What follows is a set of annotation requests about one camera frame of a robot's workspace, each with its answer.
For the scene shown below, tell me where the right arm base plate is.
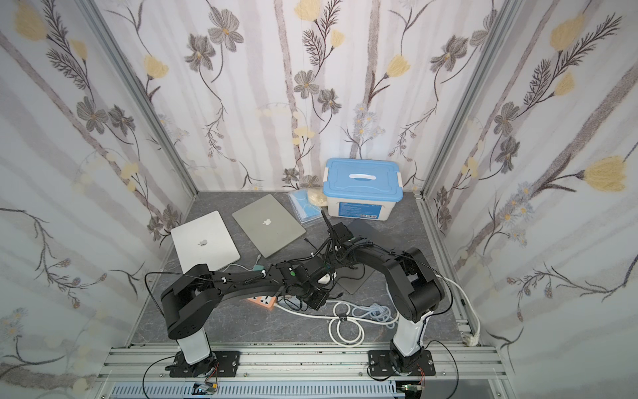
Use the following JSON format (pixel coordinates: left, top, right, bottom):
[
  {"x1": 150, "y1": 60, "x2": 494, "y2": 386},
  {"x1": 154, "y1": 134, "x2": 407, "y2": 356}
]
[{"x1": 367, "y1": 349, "x2": 436, "y2": 378}]

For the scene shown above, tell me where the silver white Apple laptop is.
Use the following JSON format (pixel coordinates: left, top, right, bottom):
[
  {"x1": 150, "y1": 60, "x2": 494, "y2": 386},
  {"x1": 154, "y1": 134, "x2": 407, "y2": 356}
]
[{"x1": 171, "y1": 211, "x2": 240, "y2": 273}]

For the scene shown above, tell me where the thin black charger cable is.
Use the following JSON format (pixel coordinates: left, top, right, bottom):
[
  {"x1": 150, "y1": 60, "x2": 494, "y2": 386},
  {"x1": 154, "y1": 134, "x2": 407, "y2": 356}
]
[{"x1": 303, "y1": 238, "x2": 370, "y2": 280}]

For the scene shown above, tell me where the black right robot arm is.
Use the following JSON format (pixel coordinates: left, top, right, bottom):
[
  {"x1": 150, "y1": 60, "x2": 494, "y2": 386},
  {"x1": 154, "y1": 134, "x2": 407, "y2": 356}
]
[{"x1": 300, "y1": 214, "x2": 445, "y2": 374}]

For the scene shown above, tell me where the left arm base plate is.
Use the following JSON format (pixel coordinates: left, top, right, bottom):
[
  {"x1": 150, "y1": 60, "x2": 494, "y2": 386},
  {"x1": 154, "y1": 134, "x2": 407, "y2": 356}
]
[{"x1": 164, "y1": 351, "x2": 241, "y2": 377}]

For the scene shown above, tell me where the orange power strip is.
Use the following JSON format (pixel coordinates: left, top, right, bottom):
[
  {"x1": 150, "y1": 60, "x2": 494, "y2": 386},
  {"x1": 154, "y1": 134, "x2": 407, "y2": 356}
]
[{"x1": 248, "y1": 296, "x2": 277, "y2": 310}]

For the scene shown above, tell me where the bag of blue face masks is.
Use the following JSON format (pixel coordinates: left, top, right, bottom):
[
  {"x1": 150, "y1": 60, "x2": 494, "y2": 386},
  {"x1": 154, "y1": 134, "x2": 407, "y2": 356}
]
[{"x1": 287, "y1": 189, "x2": 322, "y2": 226}]

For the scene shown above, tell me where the bag of white items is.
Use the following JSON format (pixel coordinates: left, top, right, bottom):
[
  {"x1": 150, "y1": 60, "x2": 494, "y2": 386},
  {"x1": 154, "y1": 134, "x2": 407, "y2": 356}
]
[{"x1": 307, "y1": 188, "x2": 328, "y2": 207}]

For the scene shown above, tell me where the white USB charger cable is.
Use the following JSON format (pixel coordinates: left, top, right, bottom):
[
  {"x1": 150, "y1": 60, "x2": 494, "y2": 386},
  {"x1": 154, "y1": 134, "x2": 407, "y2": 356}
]
[{"x1": 233, "y1": 253, "x2": 263, "y2": 273}]

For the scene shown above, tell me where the thick white power cord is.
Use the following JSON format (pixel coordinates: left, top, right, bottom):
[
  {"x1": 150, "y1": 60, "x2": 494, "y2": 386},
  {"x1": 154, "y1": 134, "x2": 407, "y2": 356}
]
[{"x1": 273, "y1": 273, "x2": 482, "y2": 348}]

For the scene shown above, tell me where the light blue coiled cable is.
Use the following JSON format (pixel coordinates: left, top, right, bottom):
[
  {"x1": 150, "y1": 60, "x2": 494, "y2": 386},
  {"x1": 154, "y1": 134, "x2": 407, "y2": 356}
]
[{"x1": 348, "y1": 302, "x2": 397, "y2": 325}]

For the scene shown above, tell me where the blue lidded white storage box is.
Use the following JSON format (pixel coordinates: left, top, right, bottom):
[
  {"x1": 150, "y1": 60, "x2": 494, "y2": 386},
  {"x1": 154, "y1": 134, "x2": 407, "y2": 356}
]
[{"x1": 322, "y1": 158, "x2": 403, "y2": 221}]

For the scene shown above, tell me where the aluminium frame rail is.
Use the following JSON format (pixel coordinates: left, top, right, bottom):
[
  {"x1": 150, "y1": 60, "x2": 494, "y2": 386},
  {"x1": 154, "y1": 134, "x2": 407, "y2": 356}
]
[{"x1": 96, "y1": 342, "x2": 516, "y2": 398}]

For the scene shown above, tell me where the grey Apple laptop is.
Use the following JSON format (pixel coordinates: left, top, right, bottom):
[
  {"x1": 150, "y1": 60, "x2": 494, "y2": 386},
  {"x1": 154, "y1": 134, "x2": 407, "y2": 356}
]
[{"x1": 232, "y1": 195, "x2": 306, "y2": 258}]

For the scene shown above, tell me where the dark grey closed laptop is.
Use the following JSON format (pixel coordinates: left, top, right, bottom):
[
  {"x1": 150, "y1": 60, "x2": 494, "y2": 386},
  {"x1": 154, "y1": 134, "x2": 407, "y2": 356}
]
[{"x1": 336, "y1": 219, "x2": 395, "y2": 295}]

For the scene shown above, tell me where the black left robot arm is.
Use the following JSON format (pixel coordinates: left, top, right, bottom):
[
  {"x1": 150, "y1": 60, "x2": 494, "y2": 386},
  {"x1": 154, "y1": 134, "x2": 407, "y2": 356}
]
[{"x1": 159, "y1": 259, "x2": 335, "y2": 377}]

